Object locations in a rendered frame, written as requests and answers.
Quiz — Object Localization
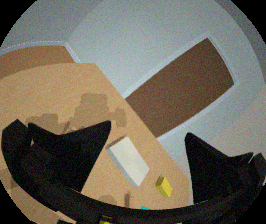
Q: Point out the yellow block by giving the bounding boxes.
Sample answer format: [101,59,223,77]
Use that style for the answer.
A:
[156,177,173,198]

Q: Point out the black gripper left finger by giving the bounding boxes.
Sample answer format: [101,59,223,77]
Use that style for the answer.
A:
[28,120,112,193]

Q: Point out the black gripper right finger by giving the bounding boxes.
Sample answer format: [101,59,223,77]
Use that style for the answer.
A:
[185,132,254,204]

